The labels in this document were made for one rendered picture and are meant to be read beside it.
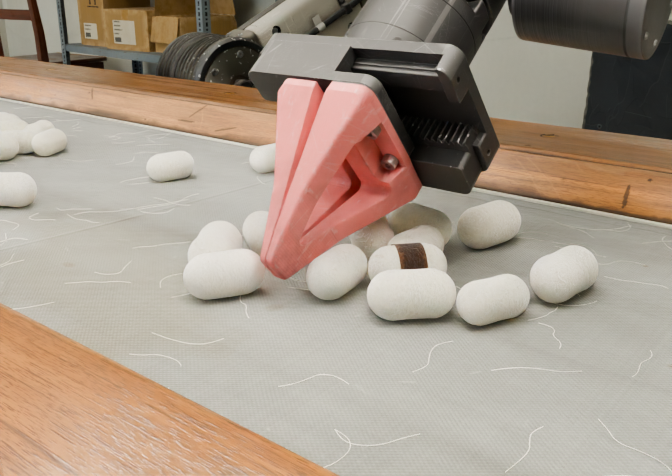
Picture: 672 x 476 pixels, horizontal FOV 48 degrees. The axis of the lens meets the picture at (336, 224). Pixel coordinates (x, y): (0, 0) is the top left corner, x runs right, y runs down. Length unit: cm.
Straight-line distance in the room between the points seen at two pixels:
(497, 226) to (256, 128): 29
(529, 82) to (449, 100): 230
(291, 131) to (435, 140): 6
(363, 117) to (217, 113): 36
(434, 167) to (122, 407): 18
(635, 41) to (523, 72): 227
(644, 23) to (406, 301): 15
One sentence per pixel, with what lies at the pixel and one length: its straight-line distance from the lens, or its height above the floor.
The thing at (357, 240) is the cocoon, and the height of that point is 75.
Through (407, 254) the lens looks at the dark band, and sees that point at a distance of 31.
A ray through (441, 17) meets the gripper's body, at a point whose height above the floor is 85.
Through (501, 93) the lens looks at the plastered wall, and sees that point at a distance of 266.
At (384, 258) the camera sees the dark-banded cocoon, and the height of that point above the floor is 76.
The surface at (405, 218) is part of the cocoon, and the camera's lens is 37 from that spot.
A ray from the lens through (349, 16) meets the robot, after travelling 111.
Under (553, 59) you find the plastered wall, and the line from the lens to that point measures 256.
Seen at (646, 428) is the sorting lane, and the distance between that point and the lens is 25.
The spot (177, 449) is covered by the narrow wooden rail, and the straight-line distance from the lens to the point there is 18.
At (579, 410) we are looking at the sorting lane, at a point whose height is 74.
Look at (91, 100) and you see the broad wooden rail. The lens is 79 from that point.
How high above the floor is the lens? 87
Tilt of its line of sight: 18 degrees down
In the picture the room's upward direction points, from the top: straight up
